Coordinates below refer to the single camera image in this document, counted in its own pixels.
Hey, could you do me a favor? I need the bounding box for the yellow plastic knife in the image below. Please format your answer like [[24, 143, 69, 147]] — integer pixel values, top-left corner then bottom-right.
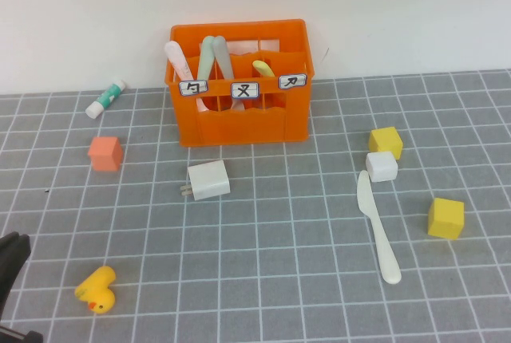
[[252, 59, 287, 107]]

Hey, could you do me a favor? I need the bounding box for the large yellow cube block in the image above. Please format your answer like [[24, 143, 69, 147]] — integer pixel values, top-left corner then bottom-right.
[[427, 197, 466, 240]]

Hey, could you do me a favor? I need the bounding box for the white and green glue stick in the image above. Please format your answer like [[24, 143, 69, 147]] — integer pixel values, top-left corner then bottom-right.
[[85, 79, 127, 120]]

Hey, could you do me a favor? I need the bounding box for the grey plastic fork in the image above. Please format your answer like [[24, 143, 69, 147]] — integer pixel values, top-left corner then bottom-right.
[[212, 35, 246, 112]]

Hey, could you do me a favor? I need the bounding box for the yellow rubber duck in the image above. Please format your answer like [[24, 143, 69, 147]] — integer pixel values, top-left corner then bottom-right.
[[74, 266, 117, 315]]

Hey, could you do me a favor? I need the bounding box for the salmon pink cube block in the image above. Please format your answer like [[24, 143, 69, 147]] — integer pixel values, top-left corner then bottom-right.
[[87, 136, 124, 172]]

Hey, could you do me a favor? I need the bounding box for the cream white plastic knife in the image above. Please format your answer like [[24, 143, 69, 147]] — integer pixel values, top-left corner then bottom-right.
[[356, 169, 402, 285]]

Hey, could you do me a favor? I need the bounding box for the mint green plastic spoon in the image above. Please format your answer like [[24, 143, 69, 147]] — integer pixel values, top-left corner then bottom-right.
[[198, 35, 217, 81]]

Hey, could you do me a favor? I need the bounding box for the orange plastic cutlery holder crate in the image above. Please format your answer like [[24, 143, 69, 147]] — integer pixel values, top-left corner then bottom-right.
[[165, 18, 316, 148]]

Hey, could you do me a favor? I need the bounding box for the white cube block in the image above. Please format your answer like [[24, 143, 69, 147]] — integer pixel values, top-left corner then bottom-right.
[[366, 151, 399, 183]]

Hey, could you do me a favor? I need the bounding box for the white power adapter plug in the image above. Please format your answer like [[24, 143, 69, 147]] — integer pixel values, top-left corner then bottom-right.
[[179, 160, 232, 202]]

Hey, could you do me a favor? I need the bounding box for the white label with fork character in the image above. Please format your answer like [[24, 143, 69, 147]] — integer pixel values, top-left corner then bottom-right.
[[231, 81, 261, 100]]

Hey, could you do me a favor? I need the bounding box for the white label with knife character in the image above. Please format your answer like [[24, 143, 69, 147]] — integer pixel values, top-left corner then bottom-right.
[[278, 73, 308, 91]]

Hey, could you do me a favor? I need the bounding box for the grey grid pattern table mat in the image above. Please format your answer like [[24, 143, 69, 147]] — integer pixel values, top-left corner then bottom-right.
[[0, 68, 511, 343]]

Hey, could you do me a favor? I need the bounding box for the pink plastic spoon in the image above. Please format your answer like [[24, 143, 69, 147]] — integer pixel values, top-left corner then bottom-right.
[[164, 41, 209, 113]]

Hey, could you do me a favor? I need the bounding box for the white label with spoon character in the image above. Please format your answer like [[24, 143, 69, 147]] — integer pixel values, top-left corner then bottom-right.
[[178, 80, 210, 98]]

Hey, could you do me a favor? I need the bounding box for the small yellow cube block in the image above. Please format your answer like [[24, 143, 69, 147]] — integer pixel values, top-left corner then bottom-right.
[[367, 126, 404, 160]]

